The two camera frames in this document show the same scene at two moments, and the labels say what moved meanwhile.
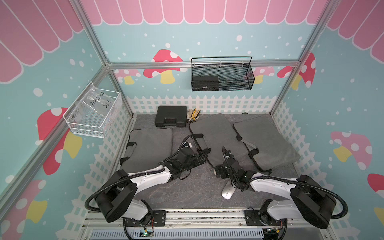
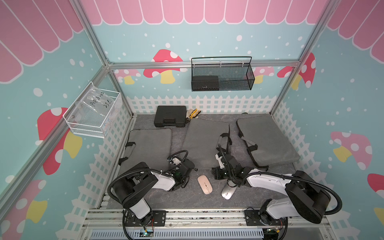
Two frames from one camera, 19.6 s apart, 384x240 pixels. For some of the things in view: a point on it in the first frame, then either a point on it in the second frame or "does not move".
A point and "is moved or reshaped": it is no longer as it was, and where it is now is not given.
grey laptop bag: [215, 132] is moved or reshaped
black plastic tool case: [171, 115] does not move
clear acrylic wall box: [94, 111] does not move
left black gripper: [203, 160] to [183, 161]
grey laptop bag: [146, 149] does not move
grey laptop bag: [273, 150] does not move
